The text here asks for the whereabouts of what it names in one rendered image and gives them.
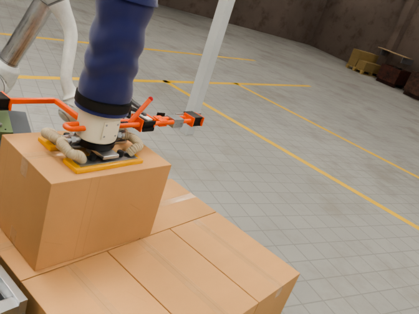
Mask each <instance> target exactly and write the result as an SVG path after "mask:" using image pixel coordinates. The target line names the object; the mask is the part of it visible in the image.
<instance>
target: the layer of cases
mask: <svg viewBox="0 0 419 314"><path fill-rule="evenodd" d="M0 264H1V266H2V267H3V268H4V270H5V271H6V272H7V273H8V275H9V276H10V277H11V278H12V280H13V281H14V282H15V284H16V285H17V286H18V287H19V289H20V290H21V291H22V293H23V294H24V295H25V296H26V298H27V307H26V314H281V312H282V310H283V308H284V305H285V304H286V302H287V299H288V298H289V296H290V294H291V292H292V289H293V288H294V286H295V284H296V282H297V279H298V278H299V275H300V273H299V272H298V271H297V270H295V269H294V268H292V267H291V266H290V265H288V264H287V263H285V261H283V260H282V259H280V258H279V257H278V256H276V255H275V254H273V253H272V252H271V251H269V250H268V249H266V248H265V247H264V246H263V245H261V244H260V243H258V242H257V241H256V240H254V239H253V238H252V237H250V236H249V235H247V234H246V233H245V232H243V231H242V230H241V229H240V228H238V227H236V226H235V225H234V224H233V223H231V222H230V221H228V220H227V219H226V218H224V217H223V216H222V215H221V214H219V213H218V212H216V211H215V210H214V209H212V208H211V207H209V206H208V205H207V204H205V203H204V202H203V201H201V200H200V199H198V198H197V197H196V196H194V195H193V194H192V193H190V192H189V191H188V190H186V189H185V188H184V187H182V186H181V185H179V184H178V183H177V182H176V181H174V180H172V179H167V181H166V184H165V188H164V191H163V195H162V197H161V201H160V205H159V207H158V211H157V214H156V217H155V221H154V223H153V227H152V231H151V233H150V235H147V236H145V237H141V238H138V239H135V240H131V241H128V242H125V243H122V244H119V245H115V246H113V247H109V248H107V249H103V250H100V251H97V252H93V253H91V254H87V255H84V256H81V257H78V258H75V259H72V260H68V261H65V262H62V263H59V264H55V265H52V266H50V267H46V268H44V269H40V270H36V271H34V269H33V268H32V267H31V266H30V265H29V263H28V262H27V260H26V259H25V258H24V257H23V256H22V254H21V253H20V252H19V251H18V249H17V248H16V246H15V245H14V244H13V243H12V242H11V240H10V239H9V238H8V236H7V235H6V234H5V233H4V231H3V230H2V229H1V228H0Z"/></svg>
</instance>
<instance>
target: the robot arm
mask: <svg viewBox="0 0 419 314"><path fill-rule="evenodd" d="M52 13H53V14H54V15H55V17H56V18H57V20H58V21H59V23H60V24H61V26H62V28H63V31H64V48H63V53H62V63H61V68H60V83H61V87H62V91H63V93H64V96H63V99H62V101H63V102H64V103H65V104H66V105H67V106H69V107H70V108H71V109H73V110H74V111H76V112H77V113H79V108H78V107H77V106H76V105H75V103H74V101H75V99H74V96H75V90H76V87H75V86H74V84H73V81H72V72H73V68H74V60H75V53H76V49H77V40H78V33H77V26H76V23H75V19H74V15H73V13H72V9H71V6H70V2H69V0H33V1H32V2H31V5H30V6H29V7H28V9H27V11H26V13H25V14H24V15H23V17H22V19H21V20H20V22H19V24H18V25H17V27H16V28H15V30H14V32H13V33H12V35H11V37H10V38H9V40H8V42H7V43H6V45H5V46H4V48H3V50H2V51H1V53H0V92H1V91H3V92H4V93H5V94H7V93H9V92H10V91H11V90H12V88H13V87H14V86H15V83H16V80H17V78H18V76H19V74H20V68H19V64H20V62H21V60H22V59H23V57H24V56H25V54H26V52H27V51H28V50H29V48H30V46H31V45H32V43H33V42H34V40H35V38H36V37H37V35H38V34H39V32H40V31H41V29H42V28H43V26H44V24H45V23H46V21H47V20H48V18H49V16H50V15H51V14H52ZM132 105H133V106H134V107H136V108H134V107H131V109H130V112H129V113H128V116H127V118H131V115H132V114H131V111H133V112H136V111H137V110H138V109H139V108H140V107H141V105H140V104H138V103H137V102H136V101H134V100H133V99H132ZM58 111H59V112H58V114H59V116H60V117H61V119H63V120H64V121H65V122H72V121H77V120H76V119H75V118H73V117H72V116H70V115H69V114H68V113H66V112H65V111H64V110H63V109H61V108H60V107H59V110H58ZM139 116H141V117H142V118H144V119H145V120H146V121H152V120H153V119H151V118H150V117H148V116H147V114H146V113H145V112H142V113H141V114H140V115H139Z"/></svg>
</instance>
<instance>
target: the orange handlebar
mask: <svg viewBox="0 0 419 314"><path fill-rule="evenodd" d="M30 103H55V104H56V105H57V106H58V107H60V108H61V109H63V110H64V111H65V112H66V113H68V114H69V115H70V116H72V117H73V118H75V119H76V120H77V118H78V113H77V112H76V111H74V110H73V109H71V108H70V107H69V106H67V105H66V104H65V103H64V102H62V101H60V100H59V99H58V98H12V104H30ZM179 117H182V118H183V119H184V122H183V123H191V119H186V116H179ZM153 118H154V119H156V123H155V126H157V125H158V126H167V125H172V124H174V123H175V122H174V120H169V118H168V117H162V116H160V115H158V116H153ZM120 121H129V118H128V119H121V120H120ZM139 126H140V123H139V122H135V121H134V122H133V123H129V122H128V123H121V124H120V127H119V128H131V127H139ZM62 127H63V129H65V130H67V131H71V132H75V131H85V130H86V127H85V126H79V122H78V121H72V122H65V123H63V125H62Z"/></svg>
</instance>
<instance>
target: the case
mask: <svg viewBox="0 0 419 314"><path fill-rule="evenodd" d="M40 136H41V133H40V132H37V133H16V134H6V135H2V138H1V146H0V228H1V229H2V230H3V231H4V233H5V234H6V235H7V236H8V238H9V239H10V240H11V242H12V243H13V244H14V245H15V246H16V248H17V249H18V251H19V252H20V253H21V254H22V256H23V257H24V258H25V259H26V260H27V262H28V263H29V265H30V266H31V267H32V268H33V269H34V271H36V270H40V269H44V268H46V267H50V266H52V265H55V264H59V263H62V262H65V261H68V260H72V259H75V258H78V257H81V256H84V255H87V254H91V253H93V252H97V251H100V250H103V249H107V248H109V247H113V246H115V245H119V244H122V243H125V242H128V241H131V240H135V239H138V238H141V237H145V236H148V235H150V233H151V231H152V227H153V223H154V221H155V217H156V214H157V211H158V207H159V205H160V201H161V197H162V195H163V191H164V188H165V184H166V181H167V179H168V175H169V172H170V168H171V164H170V163H169V162H167V161H166V160H165V159H163V158H162V157H161V156H159V155H158V154H156V153H155V152H154V151H152V150H151V149H150V148H148V147H147V146H145V145H144V144H143V148H142V150H141V151H139V152H138V153H136V155H137V156H139V157H141V159H143V163H141V164H134V165H130V166H122V167H118V168H110V169H103V170H99V171H92V172H88V173H80V174H75V173H74V172H73V171H72V170H71V169H70V168H69V167H68V166H66V165H65V164H64V163H63V159H64V158H68V157H66V156H65V155H64V154H63V153H62V152H61V151H60V150H57V151H49V150H48V149H47V148H46V147H45V146H44V145H42V144H41V143H40V142H39V141H38V137H40Z"/></svg>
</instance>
